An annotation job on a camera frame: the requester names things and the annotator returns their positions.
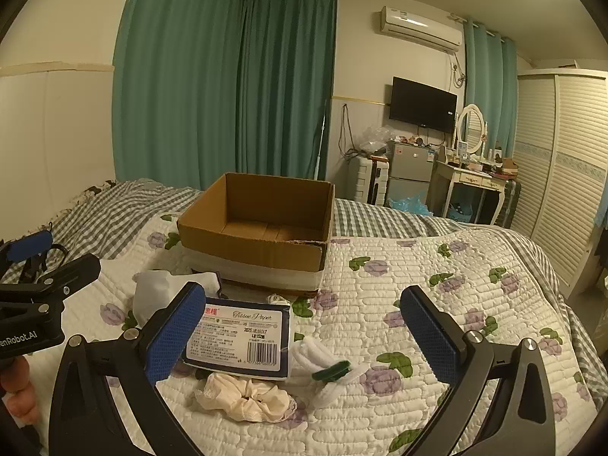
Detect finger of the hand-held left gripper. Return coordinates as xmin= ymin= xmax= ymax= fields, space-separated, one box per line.
xmin=0 ymin=253 xmax=102 ymax=313
xmin=0 ymin=230 xmax=67 ymax=286

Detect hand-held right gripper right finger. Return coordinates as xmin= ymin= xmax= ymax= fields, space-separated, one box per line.
xmin=400 ymin=285 xmax=556 ymax=456

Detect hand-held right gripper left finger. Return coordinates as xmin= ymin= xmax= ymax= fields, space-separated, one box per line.
xmin=49 ymin=281 xmax=207 ymax=456

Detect white cloth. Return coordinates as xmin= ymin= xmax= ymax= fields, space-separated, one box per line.
xmin=133 ymin=270 xmax=224 ymax=326

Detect navy tissue pack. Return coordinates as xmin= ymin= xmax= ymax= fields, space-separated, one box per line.
xmin=183 ymin=297 xmax=291 ymax=381

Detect cream scrunchie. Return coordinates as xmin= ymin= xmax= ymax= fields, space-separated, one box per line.
xmin=194 ymin=373 xmax=291 ymax=423

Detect dark green hair clip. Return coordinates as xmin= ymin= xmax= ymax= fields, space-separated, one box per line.
xmin=311 ymin=362 xmax=352 ymax=382

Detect brown cardboard box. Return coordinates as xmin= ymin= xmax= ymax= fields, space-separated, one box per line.
xmin=177 ymin=172 xmax=336 ymax=298

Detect white fluffy socks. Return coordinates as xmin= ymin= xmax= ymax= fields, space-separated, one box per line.
xmin=291 ymin=336 xmax=376 ymax=407

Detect person's left hand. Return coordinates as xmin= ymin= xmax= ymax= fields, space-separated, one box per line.
xmin=0 ymin=358 xmax=42 ymax=427

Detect white floral quilt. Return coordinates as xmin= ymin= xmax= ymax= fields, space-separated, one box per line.
xmin=62 ymin=211 xmax=597 ymax=456

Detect brown patterned cloth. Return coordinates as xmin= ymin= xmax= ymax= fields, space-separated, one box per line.
xmin=71 ymin=179 xmax=118 ymax=201

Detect blue plastic bag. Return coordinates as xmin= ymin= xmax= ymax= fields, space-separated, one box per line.
xmin=388 ymin=191 xmax=434 ymax=215

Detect dark suitcase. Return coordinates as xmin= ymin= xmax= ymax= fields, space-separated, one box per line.
xmin=499 ymin=179 xmax=522 ymax=229

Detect white dressing table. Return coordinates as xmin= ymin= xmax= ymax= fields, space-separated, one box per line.
xmin=425 ymin=159 xmax=516 ymax=229

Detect white suitcase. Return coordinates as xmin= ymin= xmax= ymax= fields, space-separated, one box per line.
xmin=351 ymin=156 xmax=390 ymax=206

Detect grey fridge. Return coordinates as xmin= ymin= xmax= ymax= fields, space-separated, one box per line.
xmin=386 ymin=140 xmax=440 ymax=207

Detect clear plastic bags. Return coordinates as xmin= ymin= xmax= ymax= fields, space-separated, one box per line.
xmin=354 ymin=126 xmax=391 ymax=157

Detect white oval mirror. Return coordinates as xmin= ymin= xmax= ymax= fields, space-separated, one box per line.
xmin=455 ymin=103 xmax=488 ymax=155

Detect white louvred wardrobe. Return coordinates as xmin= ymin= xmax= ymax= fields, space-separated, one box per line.
xmin=510 ymin=67 xmax=608 ymax=300

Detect white pole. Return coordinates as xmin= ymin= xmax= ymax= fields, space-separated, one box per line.
xmin=314 ymin=100 xmax=329 ymax=181

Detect wide green curtain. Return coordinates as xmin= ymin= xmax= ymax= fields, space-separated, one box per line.
xmin=112 ymin=0 xmax=248 ymax=191

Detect narrow green curtain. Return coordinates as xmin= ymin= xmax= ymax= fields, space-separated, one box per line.
xmin=463 ymin=16 xmax=518 ymax=155

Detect white air conditioner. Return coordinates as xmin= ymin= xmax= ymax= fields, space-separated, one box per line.
xmin=378 ymin=6 xmax=464 ymax=53

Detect black hanging cable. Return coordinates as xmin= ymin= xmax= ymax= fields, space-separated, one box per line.
xmin=339 ymin=103 xmax=358 ymax=158

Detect black wall television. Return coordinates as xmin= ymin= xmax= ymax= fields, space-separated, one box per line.
xmin=388 ymin=76 xmax=458 ymax=134

